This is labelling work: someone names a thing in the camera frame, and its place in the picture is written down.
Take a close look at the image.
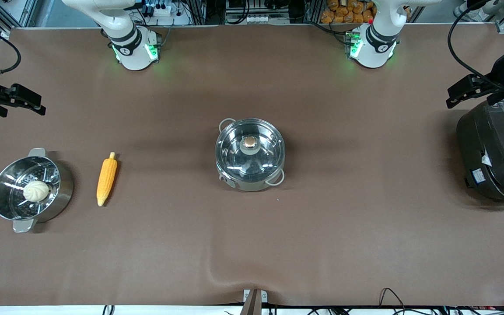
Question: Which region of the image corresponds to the glass pot lid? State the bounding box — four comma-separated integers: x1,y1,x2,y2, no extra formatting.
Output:
216,119,286,181

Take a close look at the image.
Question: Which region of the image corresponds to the long white power strip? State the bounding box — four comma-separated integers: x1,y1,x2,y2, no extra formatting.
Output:
244,14,291,25

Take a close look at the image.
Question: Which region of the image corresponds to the black cable bundle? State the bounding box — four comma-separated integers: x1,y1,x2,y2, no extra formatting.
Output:
274,303,504,315

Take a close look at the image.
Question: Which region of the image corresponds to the white power strip with plugs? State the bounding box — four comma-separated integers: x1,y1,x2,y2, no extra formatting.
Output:
147,2,175,18

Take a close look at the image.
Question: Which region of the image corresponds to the yellow corn cob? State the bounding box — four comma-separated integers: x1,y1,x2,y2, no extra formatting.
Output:
96,152,118,207

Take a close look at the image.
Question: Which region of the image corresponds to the black rice cooker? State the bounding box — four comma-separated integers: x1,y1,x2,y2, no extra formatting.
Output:
456,98,504,207

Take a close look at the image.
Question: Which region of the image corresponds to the white steamed bun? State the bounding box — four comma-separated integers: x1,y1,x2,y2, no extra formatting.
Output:
23,181,50,203

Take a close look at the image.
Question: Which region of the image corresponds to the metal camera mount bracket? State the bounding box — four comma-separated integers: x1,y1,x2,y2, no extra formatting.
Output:
240,289,268,315

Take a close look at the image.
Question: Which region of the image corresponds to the stainless steel cooking pot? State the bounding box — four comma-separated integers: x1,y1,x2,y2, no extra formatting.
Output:
215,118,286,192

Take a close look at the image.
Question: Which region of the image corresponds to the stainless steel steamer pot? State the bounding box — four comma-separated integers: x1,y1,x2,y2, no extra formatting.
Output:
0,148,74,234

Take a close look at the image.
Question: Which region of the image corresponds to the bag of orange bread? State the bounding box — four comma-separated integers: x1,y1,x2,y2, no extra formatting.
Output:
321,0,377,25

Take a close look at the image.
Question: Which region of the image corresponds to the brown table mat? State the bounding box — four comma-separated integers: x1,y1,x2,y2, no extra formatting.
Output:
0,24,504,307

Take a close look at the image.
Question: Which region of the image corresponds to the thin black cable loop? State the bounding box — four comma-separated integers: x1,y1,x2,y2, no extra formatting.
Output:
378,287,406,312

